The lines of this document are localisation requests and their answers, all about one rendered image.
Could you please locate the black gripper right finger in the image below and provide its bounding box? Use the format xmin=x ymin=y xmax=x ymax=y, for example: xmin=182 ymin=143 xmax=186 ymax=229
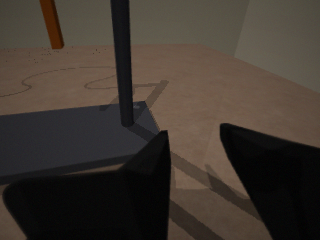
xmin=220 ymin=123 xmax=320 ymax=240

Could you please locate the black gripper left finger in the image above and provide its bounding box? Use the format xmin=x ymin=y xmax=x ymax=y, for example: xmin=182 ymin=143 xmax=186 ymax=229
xmin=2 ymin=130 xmax=171 ymax=240

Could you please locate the orange handle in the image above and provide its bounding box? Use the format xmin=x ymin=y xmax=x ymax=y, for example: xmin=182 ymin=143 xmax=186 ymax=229
xmin=39 ymin=0 xmax=64 ymax=49

